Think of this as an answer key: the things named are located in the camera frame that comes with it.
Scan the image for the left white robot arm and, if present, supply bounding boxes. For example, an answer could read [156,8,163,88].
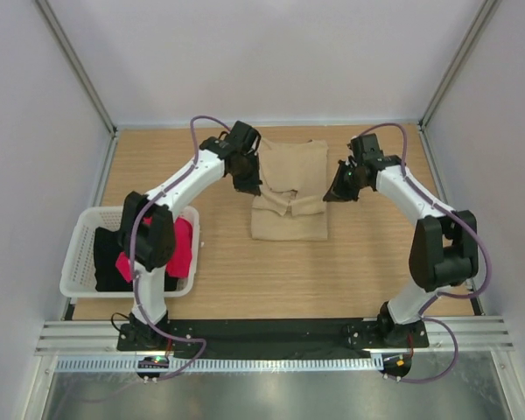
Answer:
[117,129,262,351]

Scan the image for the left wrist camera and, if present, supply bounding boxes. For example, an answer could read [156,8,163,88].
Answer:
[219,121,261,155]

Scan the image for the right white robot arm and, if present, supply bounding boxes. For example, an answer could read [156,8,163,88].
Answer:
[323,156,479,347]

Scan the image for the right aluminium frame post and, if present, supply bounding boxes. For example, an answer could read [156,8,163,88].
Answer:
[418,0,501,131]

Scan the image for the left aluminium frame post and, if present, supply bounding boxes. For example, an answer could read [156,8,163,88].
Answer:
[33,0,117,134]

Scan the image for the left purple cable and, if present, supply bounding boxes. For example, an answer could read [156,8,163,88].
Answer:
[82,115,233,403]

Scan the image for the aluminium front rail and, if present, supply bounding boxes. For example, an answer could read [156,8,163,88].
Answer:
[36,316,515,354]

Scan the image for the beige t shirt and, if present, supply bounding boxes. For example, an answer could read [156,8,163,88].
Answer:
[251,139,328,242]

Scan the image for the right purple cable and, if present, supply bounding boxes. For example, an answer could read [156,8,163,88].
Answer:
[347,122,494,386]

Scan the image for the aluminium frame post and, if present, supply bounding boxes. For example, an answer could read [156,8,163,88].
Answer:
[418,0,501,131]
[33,0,117,134]

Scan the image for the white plastic laundry basket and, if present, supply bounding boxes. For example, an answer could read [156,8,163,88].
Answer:
[59,206,200,298]

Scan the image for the purple cable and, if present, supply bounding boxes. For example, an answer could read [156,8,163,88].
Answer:
[347,122,494,386]
[82,115,233,403]

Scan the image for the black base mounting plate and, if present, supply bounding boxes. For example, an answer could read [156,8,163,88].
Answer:
[115,318,431,361]

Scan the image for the pink t shirt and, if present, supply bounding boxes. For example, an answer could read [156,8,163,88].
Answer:
[115,217,193,291]

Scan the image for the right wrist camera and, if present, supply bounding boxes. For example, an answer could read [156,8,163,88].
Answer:
[349,134,384,165]

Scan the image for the white slotted cable duct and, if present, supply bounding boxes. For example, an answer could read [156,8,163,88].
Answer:
[55,354,383,374]

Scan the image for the black t shirt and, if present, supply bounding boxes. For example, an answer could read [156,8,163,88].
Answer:
[92,226,179,293]

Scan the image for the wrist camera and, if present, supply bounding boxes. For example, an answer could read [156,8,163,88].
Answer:
[349,134,384,165]
[219,121,261,155]

